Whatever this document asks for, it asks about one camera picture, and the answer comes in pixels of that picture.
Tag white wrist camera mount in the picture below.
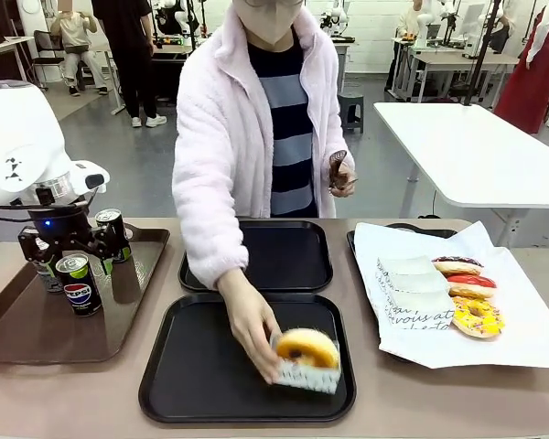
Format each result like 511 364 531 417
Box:
67 159 112 196

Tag large black plastic tray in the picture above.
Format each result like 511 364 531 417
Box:
137 292 358 424

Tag beige face mask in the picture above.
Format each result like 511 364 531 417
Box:
232 0 304 48

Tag small black plastic tray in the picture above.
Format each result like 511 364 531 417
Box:
178 219 334 294

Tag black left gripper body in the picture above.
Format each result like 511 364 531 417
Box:
27 202 95 253

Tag person's left hand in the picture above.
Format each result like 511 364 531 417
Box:
328 166 360 199

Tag black office chair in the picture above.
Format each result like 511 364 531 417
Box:
30 28 66 91

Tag background table with green light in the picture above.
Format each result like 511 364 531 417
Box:
149 35 199 102

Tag long grey background table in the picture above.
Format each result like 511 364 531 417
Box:
390 37 522 104

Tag red glazed donut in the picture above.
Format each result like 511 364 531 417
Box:
445 273 499 300

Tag person's right hand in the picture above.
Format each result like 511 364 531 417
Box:
216 266 285 386

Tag black stand pole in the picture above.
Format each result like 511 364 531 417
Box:
463 0 505 108

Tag white background desk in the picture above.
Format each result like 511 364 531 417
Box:
0 35 37 83

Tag brown plastic tray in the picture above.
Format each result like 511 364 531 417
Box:
0 223 171 366

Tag black floor cable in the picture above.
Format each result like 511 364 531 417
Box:
417 187 442 220

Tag person in red apron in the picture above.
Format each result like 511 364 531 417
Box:
492 0 549 137

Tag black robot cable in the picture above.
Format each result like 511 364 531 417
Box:
0 189 97 220

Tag black Pepsi can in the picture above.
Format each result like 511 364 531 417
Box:
35 249 66 294
94 208 134 265
55 252 103 318

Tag chocolate glazed donut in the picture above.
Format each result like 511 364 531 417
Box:
431 255 485 277

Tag white table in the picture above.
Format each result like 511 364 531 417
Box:
372 101 549 251

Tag brown translucent plastic tongs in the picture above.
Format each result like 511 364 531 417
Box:
328 147 360 191

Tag donut with dark sprinkled top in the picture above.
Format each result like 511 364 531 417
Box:
274 327 340 369

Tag background person in white top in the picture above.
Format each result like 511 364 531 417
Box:
385 0 425 91

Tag standing person in black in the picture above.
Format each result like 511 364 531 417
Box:
91 0 168 129

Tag seated person in beige clothes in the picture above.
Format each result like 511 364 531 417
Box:
48 0 110 98

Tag person in pink fleece jacket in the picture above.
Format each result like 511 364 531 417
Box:
171 0 356 292

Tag yellow glazed sprinkled donut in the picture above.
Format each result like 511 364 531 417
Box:
449 294 506 340

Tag white paper sheet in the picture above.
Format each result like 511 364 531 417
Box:
352 219 549 371

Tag person's right forearm pink sleeve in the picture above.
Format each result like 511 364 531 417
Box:
177 196 251 292

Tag black tray under paper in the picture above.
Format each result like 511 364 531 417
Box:
346 221 459 275

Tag grey plastic stool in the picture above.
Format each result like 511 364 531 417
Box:
338 91 365 134

